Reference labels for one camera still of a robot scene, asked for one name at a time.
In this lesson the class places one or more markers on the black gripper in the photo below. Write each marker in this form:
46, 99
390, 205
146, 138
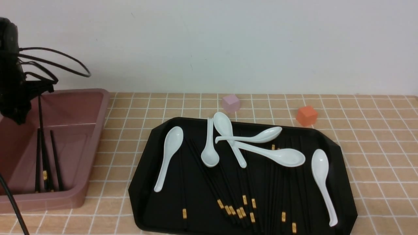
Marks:
18, 88

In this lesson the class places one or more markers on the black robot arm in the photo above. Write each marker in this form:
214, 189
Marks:
9, 45

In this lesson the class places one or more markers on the brown plastic bin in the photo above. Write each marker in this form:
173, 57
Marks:
77, 118

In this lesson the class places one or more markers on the white ceramic spoon far left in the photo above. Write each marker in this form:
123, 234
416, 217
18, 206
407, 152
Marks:
173, 141

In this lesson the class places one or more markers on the white ceramic spoon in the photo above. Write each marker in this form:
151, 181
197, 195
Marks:
320, 169
263, 137
285, 157
224, 127
209, 156
173, 141

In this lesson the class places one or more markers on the black plastic tray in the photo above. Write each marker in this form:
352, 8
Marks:
213, 196

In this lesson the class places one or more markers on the white ceramic spoon centre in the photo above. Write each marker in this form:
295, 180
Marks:
224, 127

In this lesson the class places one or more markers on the pink cube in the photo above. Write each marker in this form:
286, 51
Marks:
230, 103

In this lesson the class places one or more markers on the white ceramic spoon upper right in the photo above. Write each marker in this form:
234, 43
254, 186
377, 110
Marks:
263, 137

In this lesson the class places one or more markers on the black chopstick gold band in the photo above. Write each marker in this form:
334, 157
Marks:
244, 210
291, 213
252, 197
283, 200

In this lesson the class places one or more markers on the black chopstick gold band centre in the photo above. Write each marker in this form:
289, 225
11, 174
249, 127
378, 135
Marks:
252, 197

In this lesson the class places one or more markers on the white ceramic spoon lower middle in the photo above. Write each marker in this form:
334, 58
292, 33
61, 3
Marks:
285, 157

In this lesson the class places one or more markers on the orange cube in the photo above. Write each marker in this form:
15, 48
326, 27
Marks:
307, 116

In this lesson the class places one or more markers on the black chopstick gold band far right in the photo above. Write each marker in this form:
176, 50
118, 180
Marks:
291, 213

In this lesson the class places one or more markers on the white ceramic spoon far right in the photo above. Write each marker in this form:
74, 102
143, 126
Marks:
320, 169

